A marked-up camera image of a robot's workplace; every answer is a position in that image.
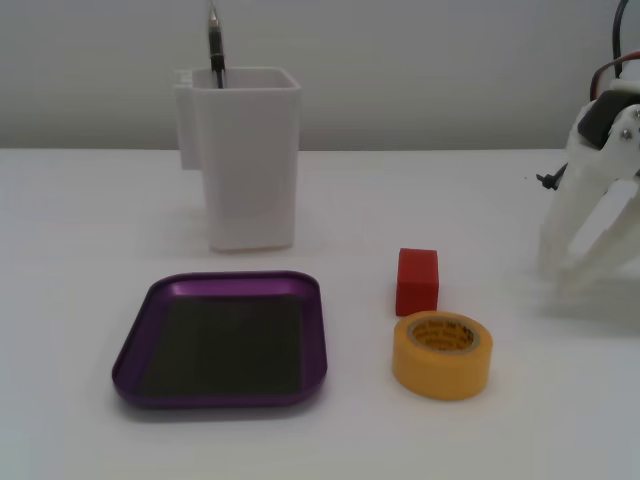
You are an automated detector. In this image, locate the black servo cable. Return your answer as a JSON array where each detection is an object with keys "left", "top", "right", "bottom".
[{"left": 612, "top": 0, "right": 632, "bottom": 57}]

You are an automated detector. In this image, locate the purple metal tray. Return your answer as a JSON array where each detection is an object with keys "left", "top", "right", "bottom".
[{"left": 110, "top": 270, "right": 329, "bottom": 410}]

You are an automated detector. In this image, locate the yellow tape roll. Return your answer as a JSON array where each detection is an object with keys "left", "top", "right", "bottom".
[{"left": 391, "top": 310, "right": 495, "bottom": 402}]

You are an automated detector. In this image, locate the white plastic pen holder box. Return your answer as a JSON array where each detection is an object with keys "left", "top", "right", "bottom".
[{"left": 173, "top": 66, "right": 303, "bottom": 253}]

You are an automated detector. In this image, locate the small black cable tie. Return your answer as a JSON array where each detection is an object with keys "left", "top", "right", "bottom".
[{"left": 535, "top": 164, "right": 570, "bottom": 192}]

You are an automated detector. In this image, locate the black ballpoint pen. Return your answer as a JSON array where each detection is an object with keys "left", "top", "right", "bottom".
[{"left": 207, "top": 0, "right": 227, "bottom": 90}]

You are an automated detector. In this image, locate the red rectangular block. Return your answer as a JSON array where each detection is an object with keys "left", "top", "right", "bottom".
[{"left": 394, "top": 247, "right": 441, "bottom": 317}]

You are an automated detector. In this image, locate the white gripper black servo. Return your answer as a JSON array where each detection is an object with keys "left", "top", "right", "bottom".
[{"left": 539, "top": 49, "right": 640, "bottom": 296}]

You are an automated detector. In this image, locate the black red looped cable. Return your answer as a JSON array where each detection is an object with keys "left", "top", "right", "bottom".
[{"left": 589, "top": 55, "right": 640, "bottom": 101}]

